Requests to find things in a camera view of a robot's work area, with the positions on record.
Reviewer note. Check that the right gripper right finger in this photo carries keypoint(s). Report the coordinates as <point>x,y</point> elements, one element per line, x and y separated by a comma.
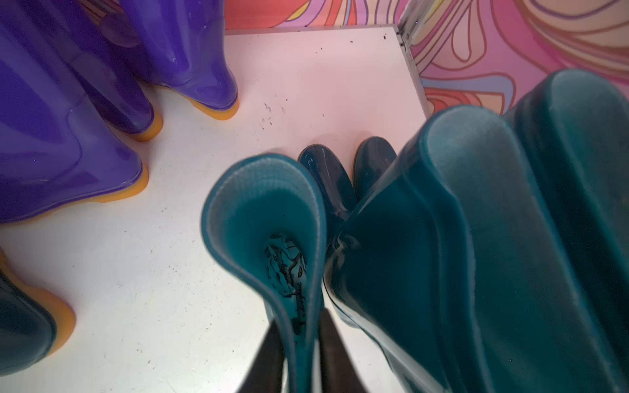
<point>337,372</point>

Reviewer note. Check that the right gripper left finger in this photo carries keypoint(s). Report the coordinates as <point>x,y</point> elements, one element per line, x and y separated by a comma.
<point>266,373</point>

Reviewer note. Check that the teal rain boot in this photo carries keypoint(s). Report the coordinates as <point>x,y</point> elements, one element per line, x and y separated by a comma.
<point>34,322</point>
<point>264,221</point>
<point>573,128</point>
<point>453,264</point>

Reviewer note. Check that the back thin purple rain boot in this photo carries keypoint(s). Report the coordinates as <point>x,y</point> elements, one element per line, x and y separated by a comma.
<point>113,90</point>

